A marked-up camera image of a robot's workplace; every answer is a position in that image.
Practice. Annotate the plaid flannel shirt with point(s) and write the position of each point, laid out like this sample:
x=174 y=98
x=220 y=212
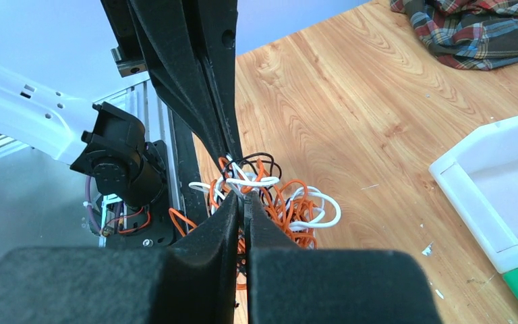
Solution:
x=465 y=35

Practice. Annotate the white plastic bin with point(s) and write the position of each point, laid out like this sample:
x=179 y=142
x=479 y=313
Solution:
x=479 y=176

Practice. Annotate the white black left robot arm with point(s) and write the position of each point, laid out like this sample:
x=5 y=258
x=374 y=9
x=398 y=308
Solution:
x=97 y=140

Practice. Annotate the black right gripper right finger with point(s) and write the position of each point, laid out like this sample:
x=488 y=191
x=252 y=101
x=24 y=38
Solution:
x=289 y=284

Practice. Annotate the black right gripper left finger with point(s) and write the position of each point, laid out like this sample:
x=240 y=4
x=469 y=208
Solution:
x=190 y=281

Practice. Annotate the black mounting rail base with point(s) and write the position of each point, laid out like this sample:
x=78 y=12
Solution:
x=182 y=164

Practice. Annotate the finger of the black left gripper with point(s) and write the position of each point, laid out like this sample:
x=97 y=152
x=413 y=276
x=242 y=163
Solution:
x=212 y=29
x=164 y=42

